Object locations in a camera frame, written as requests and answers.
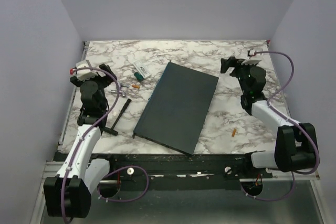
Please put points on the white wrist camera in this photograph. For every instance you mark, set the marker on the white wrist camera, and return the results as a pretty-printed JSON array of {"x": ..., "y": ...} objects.
[
  {"x": 83, "y": 71},
  {"x": 252, "y": 58}
]

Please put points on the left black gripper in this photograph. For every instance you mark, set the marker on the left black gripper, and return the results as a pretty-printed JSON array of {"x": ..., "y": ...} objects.
[{"x": 107, "y": 80}]

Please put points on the dark flat metal box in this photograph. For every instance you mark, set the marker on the dark flat metal box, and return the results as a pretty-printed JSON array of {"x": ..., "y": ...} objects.
[{"x": 177, "y": 108}]

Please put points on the black T-handle tool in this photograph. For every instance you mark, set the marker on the black T-handle tool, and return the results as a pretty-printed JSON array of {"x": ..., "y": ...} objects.
[{"x": 111, "y": 130}]

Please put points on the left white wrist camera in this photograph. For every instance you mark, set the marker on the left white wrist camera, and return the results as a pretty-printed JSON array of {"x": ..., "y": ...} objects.
[{"x": 83, "y": 71}]

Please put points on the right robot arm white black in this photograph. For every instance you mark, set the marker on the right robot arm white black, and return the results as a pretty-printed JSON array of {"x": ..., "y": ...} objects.
[{"x": 296, "y": 143}]

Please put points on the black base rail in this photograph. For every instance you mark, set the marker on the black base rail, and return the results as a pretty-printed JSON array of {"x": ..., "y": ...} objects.
[{"x": 181, "y": 172}]

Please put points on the chrome metal fitting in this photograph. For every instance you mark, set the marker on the chrome metal fitting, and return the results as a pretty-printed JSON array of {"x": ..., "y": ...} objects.
[{"x": 122, "y": 89}]

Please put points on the white remote control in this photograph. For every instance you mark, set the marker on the white remote control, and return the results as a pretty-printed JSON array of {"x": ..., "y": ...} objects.
[{"x": 142, "y": 69}]

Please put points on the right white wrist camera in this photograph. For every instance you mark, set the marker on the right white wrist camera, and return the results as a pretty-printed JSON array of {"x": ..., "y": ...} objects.
[{"x": 252, "y": 58}]

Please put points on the orange battery right side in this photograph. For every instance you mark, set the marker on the orange battery right side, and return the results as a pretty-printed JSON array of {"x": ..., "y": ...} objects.
[{"x": 234, "y": 132}]

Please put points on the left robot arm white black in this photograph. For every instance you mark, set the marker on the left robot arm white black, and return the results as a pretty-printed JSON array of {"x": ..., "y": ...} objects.
[{"x": 68, "y": 193}]

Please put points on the green handled screwdriver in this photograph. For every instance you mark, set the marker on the green handled screwdriver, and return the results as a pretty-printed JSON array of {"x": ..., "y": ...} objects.
[{"x": 138, "y": 76}]

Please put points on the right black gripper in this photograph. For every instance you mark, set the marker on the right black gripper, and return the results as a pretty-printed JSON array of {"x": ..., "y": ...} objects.
[{"x": 232, "y": 62}]

